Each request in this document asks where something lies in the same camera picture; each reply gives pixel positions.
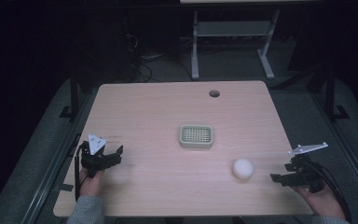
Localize black metal stand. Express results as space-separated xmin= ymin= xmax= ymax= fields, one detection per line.
xmin=59 ymin=69 xmax=80 ymax=122
xmin=324 ymin=66 xmax=351 ymax=122

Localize person's right hand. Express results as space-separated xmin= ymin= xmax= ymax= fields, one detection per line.
xmin=291 ymin=182 xmax=347 ymax=220

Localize dark tape strip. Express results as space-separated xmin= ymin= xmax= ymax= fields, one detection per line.
xmin=58 ymin=183 xmax=76 ymax=193

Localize white mesh basket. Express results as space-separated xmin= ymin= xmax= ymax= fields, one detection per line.
xmin=178 ymin=123 xmax=214 ymax=150

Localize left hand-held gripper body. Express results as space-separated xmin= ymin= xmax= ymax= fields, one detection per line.
xmin=80 ymin=133 xmax=110 ymax=180

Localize grey metal table frame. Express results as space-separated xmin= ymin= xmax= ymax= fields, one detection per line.
xmin=190 ymin=8 xmax=282 ymax=81

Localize white round soap ball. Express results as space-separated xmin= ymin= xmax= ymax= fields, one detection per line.
xmin=231 ymin=157 xmax=255 ymax=181

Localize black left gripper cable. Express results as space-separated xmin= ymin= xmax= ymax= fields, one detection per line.
xmin=74 ymin=141 xmax=86 ymax=203

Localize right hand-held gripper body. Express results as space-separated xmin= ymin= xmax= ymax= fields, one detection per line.
xmin=287 ymin=141 xmax=329 ymax=194

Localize black floor cables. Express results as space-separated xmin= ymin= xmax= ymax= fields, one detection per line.
xmin=124 ymin=32 xmax=194 ymax=83

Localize person's left hand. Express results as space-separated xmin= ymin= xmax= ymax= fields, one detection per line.
xmin=78 ymin=168 xmax=105 ymax=198

